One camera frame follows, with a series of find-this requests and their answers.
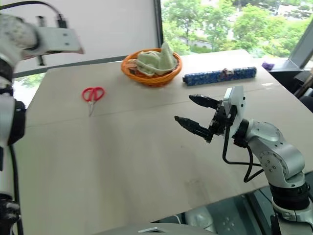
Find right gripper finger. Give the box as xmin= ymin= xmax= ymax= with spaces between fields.
xmin=174 ymin=116 xmax=211 ymax=141
xmin=188 ymin=94 xmax=222 ymax=110

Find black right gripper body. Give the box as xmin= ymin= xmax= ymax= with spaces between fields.
xmin=204 ymin=99 xmax=237 ymax=144

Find orange woven basket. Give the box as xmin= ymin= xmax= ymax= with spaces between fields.
xmin=121 ymin=47 xmax=183 ymax=87

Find long blue patterned case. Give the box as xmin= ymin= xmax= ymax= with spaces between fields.
xmin=182 ymin=66 xmax=258 ymax=88

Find light green cloth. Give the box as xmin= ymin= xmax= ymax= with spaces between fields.
xmin=135 ymin=42 xmax=179 ymax=77

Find dark furniture beside table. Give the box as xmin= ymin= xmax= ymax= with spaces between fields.
xmin=268 ymin=65 xmax=313 ymax=112

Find silver robot torso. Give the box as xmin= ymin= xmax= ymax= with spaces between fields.
xmin=136 ymin=207 xmax=221 ymax=235

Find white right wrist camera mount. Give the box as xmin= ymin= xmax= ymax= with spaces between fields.
xmin=223 ymin=86 xmax=246 ymax=138

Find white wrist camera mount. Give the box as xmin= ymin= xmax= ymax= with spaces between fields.
xmin=223 ymin=86 xmax=246 ymax=138
xmin=36 ymin=26 xmax=85 ymax=55

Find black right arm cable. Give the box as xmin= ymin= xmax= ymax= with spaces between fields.
xmin=222 ymin=122 xmax=265 ymax=183

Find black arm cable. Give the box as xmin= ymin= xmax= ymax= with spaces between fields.
xmin=222 ymin=122 xmax=265 ymax=183
xmin=0 ymin=0 xmax=68 ymax=29
xmin=9 ymin=143 xmax=24 ymax=235

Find dark window frame post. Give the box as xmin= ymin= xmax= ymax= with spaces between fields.
xmin=153 ymin=0 xmax=164 ymax=50

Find red handled scissors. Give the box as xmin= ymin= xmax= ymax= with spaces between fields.
xmin=81 ymin=86 xmax=106 ymax=118

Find dark slanted window frame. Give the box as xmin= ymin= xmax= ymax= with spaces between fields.
xmin=288 ymin=23 xmax=313 ymax=70

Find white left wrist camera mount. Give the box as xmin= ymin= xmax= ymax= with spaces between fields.
xmin=36 ymin=26 xmax=85 ymax=55

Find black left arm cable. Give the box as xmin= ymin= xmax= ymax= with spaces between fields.
xmin=9 ymin=143 xmax=24 ymax=235
xmin=0 ymin=0 xmax=68 ymax=29

